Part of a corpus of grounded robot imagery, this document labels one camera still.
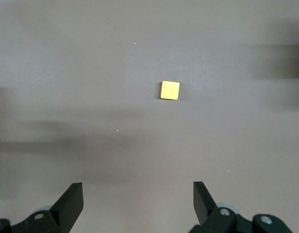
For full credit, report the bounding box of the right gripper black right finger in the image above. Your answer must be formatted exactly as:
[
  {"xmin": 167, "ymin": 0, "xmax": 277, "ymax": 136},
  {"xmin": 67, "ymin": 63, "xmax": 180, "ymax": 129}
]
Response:
[{"xmin": 190, "ymin": 181, "xmax": 252, "ymax": 233}]

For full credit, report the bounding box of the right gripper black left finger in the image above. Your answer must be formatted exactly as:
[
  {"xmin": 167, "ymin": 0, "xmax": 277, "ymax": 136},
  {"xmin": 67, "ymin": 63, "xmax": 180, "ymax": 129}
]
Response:
[{"xmin": 12, "ymin": 182, "xmax": 84, "ymax": 233}]

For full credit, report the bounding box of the yellow wooden block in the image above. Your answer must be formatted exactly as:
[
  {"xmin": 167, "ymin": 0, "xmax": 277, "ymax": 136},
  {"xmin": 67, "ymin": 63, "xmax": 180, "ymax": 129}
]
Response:
[{"xmin": 160, "ymin": 81, "xmax": 181, "ymax": 100}]

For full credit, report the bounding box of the brown table cover sheet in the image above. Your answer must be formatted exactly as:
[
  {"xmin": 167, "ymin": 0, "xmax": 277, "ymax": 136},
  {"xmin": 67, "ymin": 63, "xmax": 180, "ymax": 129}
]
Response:
[{"xmin": 0, "ymin": 0, "xmax": 299, "ymax": 233}]

